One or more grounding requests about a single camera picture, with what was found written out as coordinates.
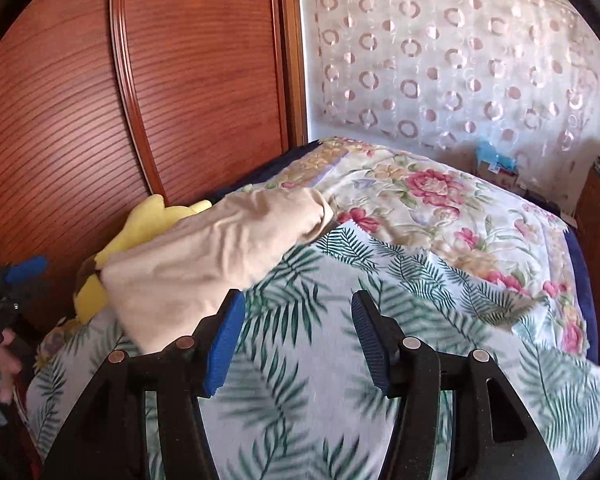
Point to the blue plastic bag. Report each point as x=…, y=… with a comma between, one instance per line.
x=492, y=155

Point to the floral quilt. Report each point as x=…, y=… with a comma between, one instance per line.
x=430, y=185

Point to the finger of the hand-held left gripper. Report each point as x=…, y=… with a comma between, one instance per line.
x=30, y=266

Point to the circle print sheer curtain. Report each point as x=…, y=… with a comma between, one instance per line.
x=430, y=60

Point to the yellow plush toy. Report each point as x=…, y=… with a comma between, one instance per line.
x=140, y=230

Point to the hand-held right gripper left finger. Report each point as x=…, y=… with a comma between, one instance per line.
x=225, y=345

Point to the small cardboard box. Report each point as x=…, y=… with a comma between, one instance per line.
x=502, y=177

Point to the person's left hand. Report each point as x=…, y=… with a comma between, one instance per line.
x=7, y=360

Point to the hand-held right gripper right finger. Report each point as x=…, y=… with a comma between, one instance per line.
x=375, y=350

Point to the beige printed t-shirt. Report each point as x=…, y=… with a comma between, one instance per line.
x=220, y=250

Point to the leaf print blanket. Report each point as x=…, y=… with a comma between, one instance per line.
x=305, y=360

